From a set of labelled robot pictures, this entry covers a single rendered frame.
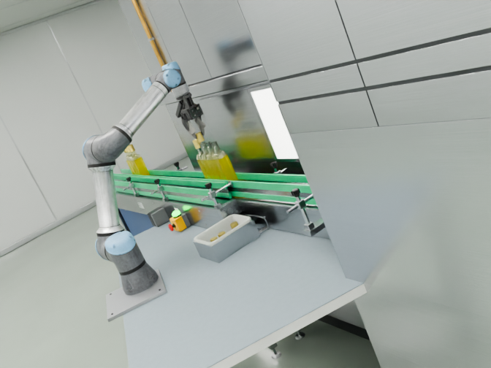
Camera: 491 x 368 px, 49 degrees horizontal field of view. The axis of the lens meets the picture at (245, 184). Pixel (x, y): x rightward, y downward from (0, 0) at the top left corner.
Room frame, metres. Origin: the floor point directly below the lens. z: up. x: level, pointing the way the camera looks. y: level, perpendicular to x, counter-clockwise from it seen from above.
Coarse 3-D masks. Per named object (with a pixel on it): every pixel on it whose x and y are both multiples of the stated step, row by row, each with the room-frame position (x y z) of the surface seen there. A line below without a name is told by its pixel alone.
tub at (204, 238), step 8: (232, 216) 2.23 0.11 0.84; (240, 216) 2.17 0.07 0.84; (248, 216) 2.13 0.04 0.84; (216, 224) 2.20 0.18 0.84; (224, 224) 2.22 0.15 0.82; (240, 224) 2.07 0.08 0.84; (208, 232) 2.18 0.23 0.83; (216, 232) 2.19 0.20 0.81; (232, 232) 2.06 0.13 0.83; (200, 240) 2.09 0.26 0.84; (208, 240) 2.17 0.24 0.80; (216, 240) 2.01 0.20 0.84
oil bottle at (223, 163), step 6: (222, 150) 2.40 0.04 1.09; (216, 156) 2.38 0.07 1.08; (222, 156) 2.38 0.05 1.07; (216, 162) 2.40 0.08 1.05; (222, 162) 2.38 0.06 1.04; (228, 162) 2.39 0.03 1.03; (222, 168) 2.37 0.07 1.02; (228, 168) 2.38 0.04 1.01; (222, 174) 2.39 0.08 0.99; (228, 174) 2.38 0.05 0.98; (234, 174) 2.39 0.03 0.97
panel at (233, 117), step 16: (224, 96) 2.43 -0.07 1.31; (240, 96) 2.31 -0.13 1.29; (208, 112) 2.61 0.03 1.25; (224, 112) 2.48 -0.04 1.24; (240, 112) 2.36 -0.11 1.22; (256, 112) 2.25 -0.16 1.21; (224, 128) 2.53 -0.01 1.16; (240, 128) 2.40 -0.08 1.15; (256, 128) 2.29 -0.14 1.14; (224, 144) 2.59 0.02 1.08; (240, 144) 2.46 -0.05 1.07; (256, 144) 2.33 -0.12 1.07; (240, 160) 2.51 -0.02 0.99; (256, 160) 2.38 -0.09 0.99; (272, 160) 2.27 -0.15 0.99; (288, 160) 2.17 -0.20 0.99
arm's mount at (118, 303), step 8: (160, 272) 2.16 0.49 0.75; (160, 280) 2.04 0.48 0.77; (120, 288) 2.13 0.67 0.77; (152, 288) 2.00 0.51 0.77; (160, 288) 1.96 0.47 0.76; (112, 296) 2.09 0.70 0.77; (120, 296) 2.05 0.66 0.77; (128, 296) 2.02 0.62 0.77; (136, 296) 1.99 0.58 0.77; (144, 296) 1.95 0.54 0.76; (152, 296) 1.93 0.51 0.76; (112, 304) 2.01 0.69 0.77; (120, 304) 1.97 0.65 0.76; (128, 304) 1.94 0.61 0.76; (136, 304) 1.92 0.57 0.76; (112, 312) 1.94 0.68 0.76; (120, 312) 1.91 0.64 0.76; (128, 312) 1.91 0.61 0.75; (112, 320) 1.90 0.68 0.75
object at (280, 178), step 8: (168, 176) 3.16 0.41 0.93; (176, 176) 3.05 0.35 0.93; (184, 176) 2.94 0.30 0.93; (192, 176) 2.85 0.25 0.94; (200, 176) 2.76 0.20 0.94; (240, 176) 2.38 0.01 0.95; (248, 176) 2.32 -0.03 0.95; (256, 176) 2.25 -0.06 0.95; (264, 176) 2.20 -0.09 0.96; (272, 176) 2.15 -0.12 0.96; (280, 176) 2.09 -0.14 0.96; (288, 176) 2.04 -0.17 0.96; (296, 176) 1.99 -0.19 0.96; (304, 176) 1.95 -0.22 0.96; (304, 184) 1.97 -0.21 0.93
